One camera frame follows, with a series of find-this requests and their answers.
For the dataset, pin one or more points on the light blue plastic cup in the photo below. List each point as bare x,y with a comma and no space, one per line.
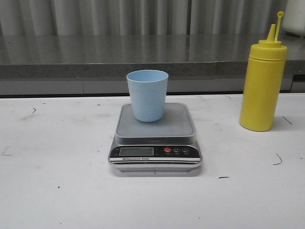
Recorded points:
147,89

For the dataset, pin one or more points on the yellow squeeze bottle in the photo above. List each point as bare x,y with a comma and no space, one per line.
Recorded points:
263,80

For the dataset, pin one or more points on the silver digital kitchen scale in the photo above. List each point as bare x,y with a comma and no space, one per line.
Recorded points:
165,148

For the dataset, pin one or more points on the grey steel counter shelf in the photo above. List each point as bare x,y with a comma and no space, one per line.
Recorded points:
81,65

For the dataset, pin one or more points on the white container in background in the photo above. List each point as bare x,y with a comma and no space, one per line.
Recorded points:
294,18

